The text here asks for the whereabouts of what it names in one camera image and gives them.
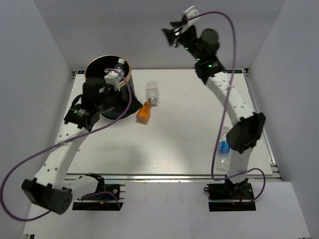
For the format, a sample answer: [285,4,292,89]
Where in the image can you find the small clear bottle blue label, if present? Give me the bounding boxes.
[217,126,231,171]

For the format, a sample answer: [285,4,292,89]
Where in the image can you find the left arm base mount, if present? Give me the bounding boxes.
[72,173,125,211]

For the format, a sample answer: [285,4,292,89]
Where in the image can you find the clear bottle with silver cap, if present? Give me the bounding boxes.
[146,81,159,106]

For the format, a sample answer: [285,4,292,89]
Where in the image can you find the dark green cylindrical bin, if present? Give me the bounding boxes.
[84,55,137,120]

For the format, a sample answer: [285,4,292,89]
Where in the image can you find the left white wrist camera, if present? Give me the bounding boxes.
[104,69,124,91]

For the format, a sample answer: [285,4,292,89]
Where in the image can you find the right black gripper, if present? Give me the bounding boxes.
[162,22,204,63]

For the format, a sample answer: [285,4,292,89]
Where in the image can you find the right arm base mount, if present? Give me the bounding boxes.
[203,183,256,212]

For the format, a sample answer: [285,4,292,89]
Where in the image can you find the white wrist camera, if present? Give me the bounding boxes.
[104,69,124,91]
[181,5,199,29]

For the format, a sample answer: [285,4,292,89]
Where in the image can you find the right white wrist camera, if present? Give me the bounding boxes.
[181,5,199,29]

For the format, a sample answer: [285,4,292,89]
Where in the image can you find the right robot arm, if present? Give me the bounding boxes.
[162,22,266,199]

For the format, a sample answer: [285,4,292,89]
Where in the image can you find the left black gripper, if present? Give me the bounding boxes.
[97,84,143,115]

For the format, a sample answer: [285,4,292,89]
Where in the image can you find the orange juice plastic bottle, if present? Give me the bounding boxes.
[136,101,151,124]

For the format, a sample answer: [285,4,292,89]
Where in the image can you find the large clear unlabelled bottle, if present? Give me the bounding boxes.
[114,58,125,83]

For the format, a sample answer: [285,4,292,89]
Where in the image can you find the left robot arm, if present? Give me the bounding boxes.
[21,78,142,215]

